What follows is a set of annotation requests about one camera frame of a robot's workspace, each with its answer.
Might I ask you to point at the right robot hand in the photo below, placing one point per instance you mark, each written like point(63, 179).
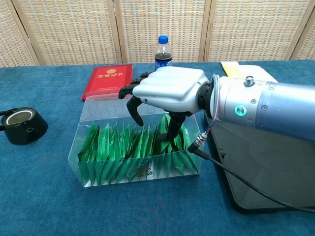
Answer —
point(169, 88)

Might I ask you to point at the clear box of green packets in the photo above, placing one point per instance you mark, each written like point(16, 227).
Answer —
point(103, 108)

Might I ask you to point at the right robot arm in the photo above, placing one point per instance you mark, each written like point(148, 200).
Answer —
point(283, 105)

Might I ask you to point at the black plastic tray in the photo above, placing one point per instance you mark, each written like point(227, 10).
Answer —
point(258, 172)

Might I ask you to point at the cola bottle blue cap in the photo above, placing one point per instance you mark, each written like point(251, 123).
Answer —
point(163, 56)

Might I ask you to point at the red certificate book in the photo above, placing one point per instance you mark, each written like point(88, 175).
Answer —
point(108, 81)

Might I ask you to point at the yellow and white envelope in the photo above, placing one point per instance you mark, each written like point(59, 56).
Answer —
point(232, 70)

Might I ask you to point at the white paper sheet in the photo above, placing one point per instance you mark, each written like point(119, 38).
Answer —
point(256, 72)

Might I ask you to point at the bamboo folding screen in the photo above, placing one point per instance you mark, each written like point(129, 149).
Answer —
point(73, 29)

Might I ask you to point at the blue table cloth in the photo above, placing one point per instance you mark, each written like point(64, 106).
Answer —
point(37, 184)

